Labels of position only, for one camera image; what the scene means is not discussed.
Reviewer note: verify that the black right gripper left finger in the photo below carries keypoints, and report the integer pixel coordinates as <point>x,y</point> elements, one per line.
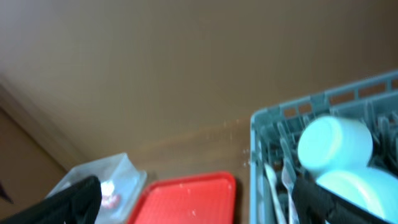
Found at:
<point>78,204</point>

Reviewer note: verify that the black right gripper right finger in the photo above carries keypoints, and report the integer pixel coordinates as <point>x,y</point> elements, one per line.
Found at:
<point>315,204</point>

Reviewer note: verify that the red snack wrapper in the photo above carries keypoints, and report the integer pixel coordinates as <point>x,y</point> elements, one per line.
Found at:
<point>110,201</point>

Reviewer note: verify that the white plastic spoon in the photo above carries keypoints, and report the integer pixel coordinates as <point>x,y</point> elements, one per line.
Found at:
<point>272,178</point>

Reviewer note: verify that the mint green bowl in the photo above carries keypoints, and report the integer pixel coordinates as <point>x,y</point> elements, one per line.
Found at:
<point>333,143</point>

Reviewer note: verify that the light blue bowl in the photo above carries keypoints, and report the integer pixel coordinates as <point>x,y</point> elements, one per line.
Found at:
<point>371,189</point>

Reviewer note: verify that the grey dishwasher rack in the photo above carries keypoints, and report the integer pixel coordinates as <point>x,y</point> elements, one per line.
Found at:
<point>275,131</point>

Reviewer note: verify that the crumpled white napkin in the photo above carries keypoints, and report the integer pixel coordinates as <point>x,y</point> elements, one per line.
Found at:
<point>107,188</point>

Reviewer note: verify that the clear plastic bin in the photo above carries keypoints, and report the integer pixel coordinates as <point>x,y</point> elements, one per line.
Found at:
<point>128,182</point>

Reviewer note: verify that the red plastic tray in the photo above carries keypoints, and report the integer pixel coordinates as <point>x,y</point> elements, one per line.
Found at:
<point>204,198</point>

